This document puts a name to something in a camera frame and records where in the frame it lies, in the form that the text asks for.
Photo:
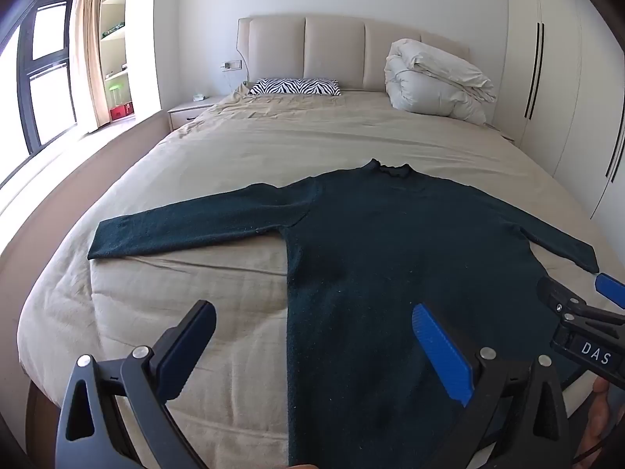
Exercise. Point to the beige window bench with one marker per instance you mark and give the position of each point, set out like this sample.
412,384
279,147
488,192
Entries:
73,166

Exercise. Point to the black framed window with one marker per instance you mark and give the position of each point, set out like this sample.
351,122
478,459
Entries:
46,73

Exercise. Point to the dark green sweater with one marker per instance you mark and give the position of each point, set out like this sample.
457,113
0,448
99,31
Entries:
390,264

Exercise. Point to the green lamp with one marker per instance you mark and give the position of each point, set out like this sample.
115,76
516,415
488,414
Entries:
115,93

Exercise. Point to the white wall shelf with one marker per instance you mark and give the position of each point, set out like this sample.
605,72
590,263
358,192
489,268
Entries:
114,49

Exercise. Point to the wall socket panel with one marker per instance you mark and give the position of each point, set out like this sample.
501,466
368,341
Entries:
232,65

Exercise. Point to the folded white duvet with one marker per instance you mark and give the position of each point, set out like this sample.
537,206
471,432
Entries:
434,80

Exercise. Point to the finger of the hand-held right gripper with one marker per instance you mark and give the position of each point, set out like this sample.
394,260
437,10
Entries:
611,289
556,295

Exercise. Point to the bed with beige cover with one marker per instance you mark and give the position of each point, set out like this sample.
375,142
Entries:
205,166

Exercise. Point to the red box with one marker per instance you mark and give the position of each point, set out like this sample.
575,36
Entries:
121,110

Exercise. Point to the beige curtain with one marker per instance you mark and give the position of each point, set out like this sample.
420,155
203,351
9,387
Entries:
90,53

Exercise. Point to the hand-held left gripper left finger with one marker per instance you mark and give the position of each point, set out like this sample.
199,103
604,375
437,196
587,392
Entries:
188,351

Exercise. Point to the beige nightstand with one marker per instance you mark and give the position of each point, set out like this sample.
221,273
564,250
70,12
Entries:
190,110

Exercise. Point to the white wardrobe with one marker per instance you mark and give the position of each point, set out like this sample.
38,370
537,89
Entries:
561,73

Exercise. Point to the person's right hand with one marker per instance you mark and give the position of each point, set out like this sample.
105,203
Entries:
601,410

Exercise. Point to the beige padded headboard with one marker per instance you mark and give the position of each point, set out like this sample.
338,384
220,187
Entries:
332,51

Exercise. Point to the zebra print pillow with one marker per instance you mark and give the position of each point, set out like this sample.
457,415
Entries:
295,86

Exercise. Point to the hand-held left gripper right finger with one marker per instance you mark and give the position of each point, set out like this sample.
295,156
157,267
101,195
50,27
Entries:
442,351

